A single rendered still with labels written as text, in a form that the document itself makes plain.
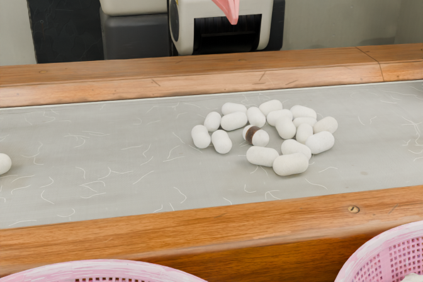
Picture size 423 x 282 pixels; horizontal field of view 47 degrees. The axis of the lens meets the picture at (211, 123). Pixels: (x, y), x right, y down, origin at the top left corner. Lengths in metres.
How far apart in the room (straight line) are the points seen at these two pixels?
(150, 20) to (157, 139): 0.86
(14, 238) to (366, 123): 0.43
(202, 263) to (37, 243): 0.13
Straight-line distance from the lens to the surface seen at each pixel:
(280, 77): 0.73
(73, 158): 0.56
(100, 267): 0.36
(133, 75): 0.71
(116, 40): 1.41
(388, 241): 0.40
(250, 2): 1.15
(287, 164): 0.50
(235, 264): 0.39
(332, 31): 2.97
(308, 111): 0.61
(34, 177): 0.53
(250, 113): 0.60
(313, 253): 0.41
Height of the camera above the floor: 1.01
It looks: 26 degrees down
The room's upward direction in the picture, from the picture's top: straight up
